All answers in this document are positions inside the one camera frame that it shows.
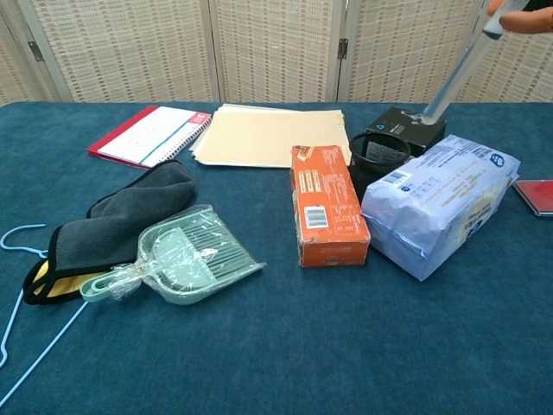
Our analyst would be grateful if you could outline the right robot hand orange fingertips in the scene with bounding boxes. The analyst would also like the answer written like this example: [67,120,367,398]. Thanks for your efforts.
[487,0,553,35]

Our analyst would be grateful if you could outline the clear plastic tube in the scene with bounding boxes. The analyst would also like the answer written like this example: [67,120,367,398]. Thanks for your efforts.
[419,0,519,127]

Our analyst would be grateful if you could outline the black product box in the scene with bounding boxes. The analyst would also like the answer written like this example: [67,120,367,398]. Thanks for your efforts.
[364,105,448,159]

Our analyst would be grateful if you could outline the red stamp pad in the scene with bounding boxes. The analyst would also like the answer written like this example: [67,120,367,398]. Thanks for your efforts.
[512,178,553,218]

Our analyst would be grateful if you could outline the black mesh pen holder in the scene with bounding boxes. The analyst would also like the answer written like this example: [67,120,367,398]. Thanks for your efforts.
[348,131,414,192]

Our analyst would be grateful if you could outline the blue white tissue pack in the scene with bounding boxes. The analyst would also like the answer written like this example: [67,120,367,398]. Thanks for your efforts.
[359,133,522,284]

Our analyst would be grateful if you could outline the woven folding screen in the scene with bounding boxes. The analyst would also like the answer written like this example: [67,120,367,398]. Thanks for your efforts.
[0,0,553,105]

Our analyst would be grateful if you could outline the orange cardboard box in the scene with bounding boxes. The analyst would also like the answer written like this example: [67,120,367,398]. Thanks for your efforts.
[289,144,372,270]

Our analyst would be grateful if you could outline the manila file folder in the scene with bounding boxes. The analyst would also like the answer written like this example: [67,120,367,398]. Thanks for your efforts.
[194,108,349,169]

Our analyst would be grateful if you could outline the pale cream file folder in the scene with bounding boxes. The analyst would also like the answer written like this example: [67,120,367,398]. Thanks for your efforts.
[188,103,304,166]

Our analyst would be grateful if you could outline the blue felt table cover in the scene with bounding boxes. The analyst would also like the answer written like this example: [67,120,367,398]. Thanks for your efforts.
[0,100,553,415]

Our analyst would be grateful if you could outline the red spiral desk calendar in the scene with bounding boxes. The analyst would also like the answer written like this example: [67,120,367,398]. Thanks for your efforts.
[86,105,213,169]

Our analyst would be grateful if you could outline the green dustpan brush set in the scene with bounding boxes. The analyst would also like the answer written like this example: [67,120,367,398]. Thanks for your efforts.
[79,203,267,307]

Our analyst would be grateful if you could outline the grey cloth yellow lining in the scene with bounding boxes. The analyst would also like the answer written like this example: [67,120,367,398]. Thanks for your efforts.
[22,159,198,306]

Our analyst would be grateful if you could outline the light blue wire hanger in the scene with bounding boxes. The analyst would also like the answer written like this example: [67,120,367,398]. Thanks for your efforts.
[0,222,90,410]

